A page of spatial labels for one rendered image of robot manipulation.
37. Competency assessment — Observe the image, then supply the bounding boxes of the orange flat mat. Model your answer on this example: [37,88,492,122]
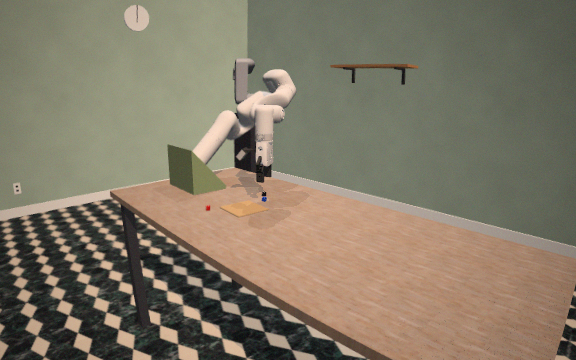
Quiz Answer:
[220,200,269,217]

